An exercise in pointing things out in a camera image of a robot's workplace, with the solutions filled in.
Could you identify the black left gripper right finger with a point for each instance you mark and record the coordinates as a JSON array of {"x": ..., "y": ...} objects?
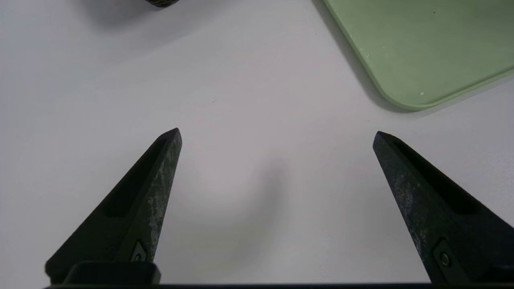
[{"x": 449, "y": 216}]

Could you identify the light green plastic tray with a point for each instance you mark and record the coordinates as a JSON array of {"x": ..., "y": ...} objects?
[{"x": 433, "y": 48}]

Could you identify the dark brown wicker basket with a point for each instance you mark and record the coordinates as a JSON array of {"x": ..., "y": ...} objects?
[{"x": 162, "y": 3}]

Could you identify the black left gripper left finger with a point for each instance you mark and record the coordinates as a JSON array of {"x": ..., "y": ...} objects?
[{"x": 132, "y": 208}]

